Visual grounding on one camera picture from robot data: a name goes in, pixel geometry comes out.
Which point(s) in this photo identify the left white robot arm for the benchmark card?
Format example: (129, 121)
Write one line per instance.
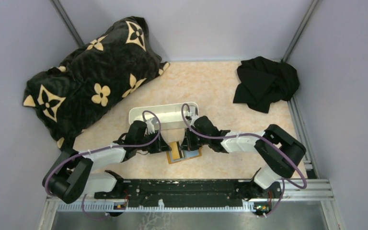
(72, 175)

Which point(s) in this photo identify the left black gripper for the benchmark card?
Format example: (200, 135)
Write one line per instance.
(158, 144)

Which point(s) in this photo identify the aluminium frame rail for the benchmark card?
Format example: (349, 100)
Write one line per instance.
(316, 190)

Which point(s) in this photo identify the white oblong plastic tray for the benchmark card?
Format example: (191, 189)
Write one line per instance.
(169, 115)

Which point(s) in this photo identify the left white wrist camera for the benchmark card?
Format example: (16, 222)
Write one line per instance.
(152, 125)

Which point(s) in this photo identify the black floral patterned pillow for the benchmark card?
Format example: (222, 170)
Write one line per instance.
(90, 81)

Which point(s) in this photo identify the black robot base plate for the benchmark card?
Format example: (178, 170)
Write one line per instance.
(189, 193)

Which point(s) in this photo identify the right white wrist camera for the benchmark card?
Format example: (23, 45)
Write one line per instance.
(192, 114)

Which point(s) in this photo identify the mustard leather card holder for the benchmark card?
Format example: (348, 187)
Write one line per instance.
(176, 155)

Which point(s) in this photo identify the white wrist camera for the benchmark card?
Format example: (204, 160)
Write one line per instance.
(192, 114)
(152, 125)

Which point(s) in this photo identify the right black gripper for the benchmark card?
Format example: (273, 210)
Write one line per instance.
(189, 143)

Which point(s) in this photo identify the crumpled black cloth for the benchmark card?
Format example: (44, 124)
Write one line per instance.
(263, 82)

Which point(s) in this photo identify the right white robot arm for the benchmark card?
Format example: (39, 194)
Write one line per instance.
(281, 152)

